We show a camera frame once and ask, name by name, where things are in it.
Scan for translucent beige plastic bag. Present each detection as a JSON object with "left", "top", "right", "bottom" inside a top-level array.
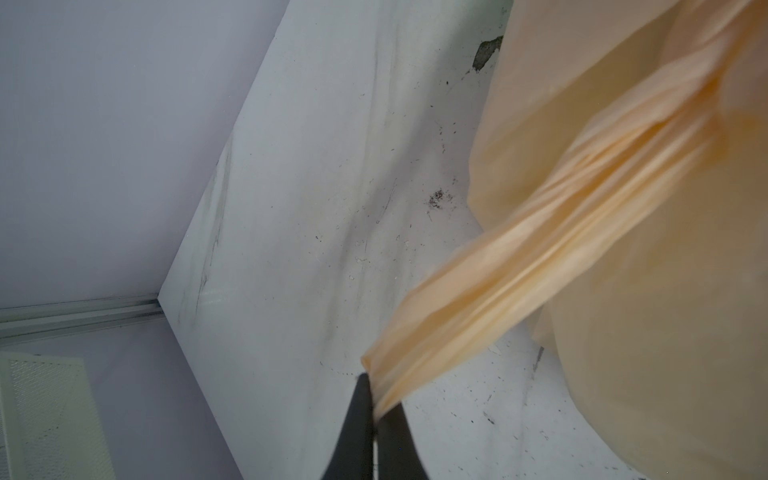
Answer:
[{"left": 362, "top": 1, "right": 767, "bottom": 479}]

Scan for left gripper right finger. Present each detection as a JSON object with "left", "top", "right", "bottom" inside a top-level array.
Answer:
[{"left": 377, "top": 403, "right": 429, "bottom": 480}]

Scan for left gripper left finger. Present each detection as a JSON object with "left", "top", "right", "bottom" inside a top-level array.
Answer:
[{"left": 322, "top": 374, "right": 374, "bottom": 480}]

